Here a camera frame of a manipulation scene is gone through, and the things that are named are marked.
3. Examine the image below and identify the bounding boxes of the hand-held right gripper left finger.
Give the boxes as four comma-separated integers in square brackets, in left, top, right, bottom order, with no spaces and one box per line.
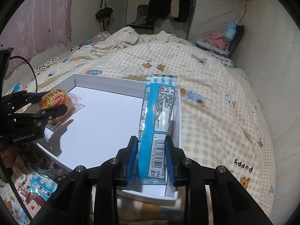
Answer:
[33,136,139,225]

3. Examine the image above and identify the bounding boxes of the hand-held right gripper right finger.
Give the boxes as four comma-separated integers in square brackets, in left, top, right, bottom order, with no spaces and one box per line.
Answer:
[164,135,273,225]

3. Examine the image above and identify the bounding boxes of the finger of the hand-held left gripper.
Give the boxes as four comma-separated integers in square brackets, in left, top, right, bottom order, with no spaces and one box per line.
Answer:
[8,104,69,123]
[2,90,45,111]

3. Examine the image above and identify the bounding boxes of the orange bread packet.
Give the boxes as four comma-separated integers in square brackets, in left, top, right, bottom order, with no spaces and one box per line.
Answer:
[39,88,85,129]

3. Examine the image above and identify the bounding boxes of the white cardboard box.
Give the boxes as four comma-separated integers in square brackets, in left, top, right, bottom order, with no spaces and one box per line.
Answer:
[30,73,182,202]

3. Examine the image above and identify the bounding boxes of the blue striped snack packet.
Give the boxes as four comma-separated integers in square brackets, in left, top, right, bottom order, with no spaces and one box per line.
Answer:
[136,74,177,185]

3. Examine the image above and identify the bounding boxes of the cartoon patterned bed sheet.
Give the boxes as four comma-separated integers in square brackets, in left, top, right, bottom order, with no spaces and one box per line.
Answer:
[33,41,94,75]

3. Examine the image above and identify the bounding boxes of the brown cartoon snack packet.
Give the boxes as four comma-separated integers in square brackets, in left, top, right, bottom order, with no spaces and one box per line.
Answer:
[14,173,32,198]

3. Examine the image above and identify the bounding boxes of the pink lace curtain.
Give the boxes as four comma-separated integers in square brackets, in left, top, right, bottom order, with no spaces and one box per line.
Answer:
[2,0,72,75]

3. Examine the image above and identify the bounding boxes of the black hanging bag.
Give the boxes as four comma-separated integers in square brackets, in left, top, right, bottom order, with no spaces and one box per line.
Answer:
[95,0,113,32]

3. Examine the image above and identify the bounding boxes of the heart print pillow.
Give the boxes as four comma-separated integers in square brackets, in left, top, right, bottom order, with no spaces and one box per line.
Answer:
[210,51,235,68]

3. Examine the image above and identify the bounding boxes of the folded grey white cloth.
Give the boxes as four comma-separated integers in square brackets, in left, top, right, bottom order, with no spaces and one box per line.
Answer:
[196,40,229,57]

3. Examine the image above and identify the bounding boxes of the white wardrobe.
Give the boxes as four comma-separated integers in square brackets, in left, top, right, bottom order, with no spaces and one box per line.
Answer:
[70,0,130,35]

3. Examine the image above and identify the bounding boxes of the striped cloth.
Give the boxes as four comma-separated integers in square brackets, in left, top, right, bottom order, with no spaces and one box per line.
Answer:
[128,16,148,27]

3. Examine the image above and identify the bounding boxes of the pink clothes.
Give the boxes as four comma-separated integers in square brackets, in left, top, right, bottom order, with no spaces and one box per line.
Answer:
[206,30,231,50]

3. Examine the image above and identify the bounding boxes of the black high-back chair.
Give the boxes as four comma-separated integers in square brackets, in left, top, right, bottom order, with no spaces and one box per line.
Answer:
[196,25,245,59]

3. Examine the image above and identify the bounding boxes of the blue tissue pack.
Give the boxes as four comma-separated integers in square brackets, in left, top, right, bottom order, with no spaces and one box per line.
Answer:
[224,21,237,40]

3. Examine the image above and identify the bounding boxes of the white hanging garment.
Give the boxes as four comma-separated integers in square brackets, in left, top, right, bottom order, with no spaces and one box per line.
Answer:
[170,0,180,18]

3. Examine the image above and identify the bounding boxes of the black hanging coat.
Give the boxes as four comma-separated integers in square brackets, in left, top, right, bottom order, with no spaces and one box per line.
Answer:
[148,0,174,20]

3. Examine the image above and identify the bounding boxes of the black hanging garment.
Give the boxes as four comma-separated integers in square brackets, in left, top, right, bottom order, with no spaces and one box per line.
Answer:
[175,0,191,23]

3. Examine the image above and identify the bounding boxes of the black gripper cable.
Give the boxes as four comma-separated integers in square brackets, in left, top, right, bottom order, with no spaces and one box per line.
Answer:
[9,56,38,93]

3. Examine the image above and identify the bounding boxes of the air conditioner cable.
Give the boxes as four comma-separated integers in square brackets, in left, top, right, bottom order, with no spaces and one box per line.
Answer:
[239,0,248,21]

